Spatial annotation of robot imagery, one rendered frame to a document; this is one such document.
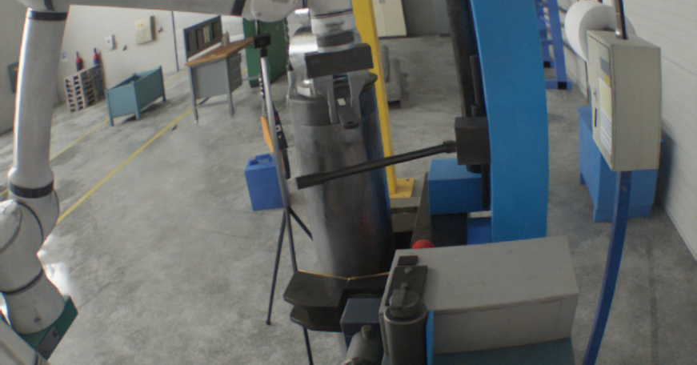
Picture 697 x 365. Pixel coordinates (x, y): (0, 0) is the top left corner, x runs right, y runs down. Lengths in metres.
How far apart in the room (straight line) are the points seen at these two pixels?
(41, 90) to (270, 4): 0.61
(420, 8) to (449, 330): 11.18
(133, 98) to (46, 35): 8.07
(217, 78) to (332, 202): 6.10
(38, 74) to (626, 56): 1.56
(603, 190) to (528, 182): 2.29
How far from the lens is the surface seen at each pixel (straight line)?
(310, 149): 1.36
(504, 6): 1.22
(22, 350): 0.58
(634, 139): 1.57
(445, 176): 1.54
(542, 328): 1.06
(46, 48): 1.17
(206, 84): 7.50
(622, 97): 1.52
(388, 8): 11.51
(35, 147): 1.23
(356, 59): 1.09
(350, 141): 1.33
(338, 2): 1.06
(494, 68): 1.24
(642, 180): 3.68
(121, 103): 9.38
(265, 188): 4.32
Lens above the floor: 1.80
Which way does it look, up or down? 22 degrees down
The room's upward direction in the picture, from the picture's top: 8 degrees counter-clockwise
